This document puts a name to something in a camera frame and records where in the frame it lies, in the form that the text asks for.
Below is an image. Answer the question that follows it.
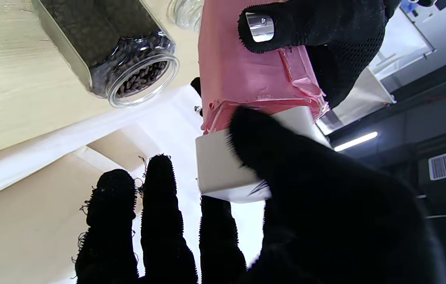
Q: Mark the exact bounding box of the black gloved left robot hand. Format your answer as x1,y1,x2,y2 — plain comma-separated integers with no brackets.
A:
238,0,401,107

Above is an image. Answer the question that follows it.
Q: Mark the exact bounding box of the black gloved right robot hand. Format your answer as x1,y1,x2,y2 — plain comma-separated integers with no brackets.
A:
72,106,446,284

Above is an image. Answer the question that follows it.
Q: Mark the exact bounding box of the pink square coffee jar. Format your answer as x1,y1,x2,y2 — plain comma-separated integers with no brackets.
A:
198,0,330,135

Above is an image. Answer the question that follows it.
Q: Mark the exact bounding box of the white square jar lid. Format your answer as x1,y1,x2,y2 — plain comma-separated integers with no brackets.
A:
195,106,332,204

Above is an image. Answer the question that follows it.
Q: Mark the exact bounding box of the clear glass jar lid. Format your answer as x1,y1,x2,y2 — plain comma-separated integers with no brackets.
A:
167,0,204,33

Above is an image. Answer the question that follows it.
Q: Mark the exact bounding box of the glass jar of coffee beans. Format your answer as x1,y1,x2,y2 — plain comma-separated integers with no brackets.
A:
32,0,180,109

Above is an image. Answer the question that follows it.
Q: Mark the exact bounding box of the long ceiling light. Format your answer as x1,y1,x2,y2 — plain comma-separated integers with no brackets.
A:
334,131,379,152

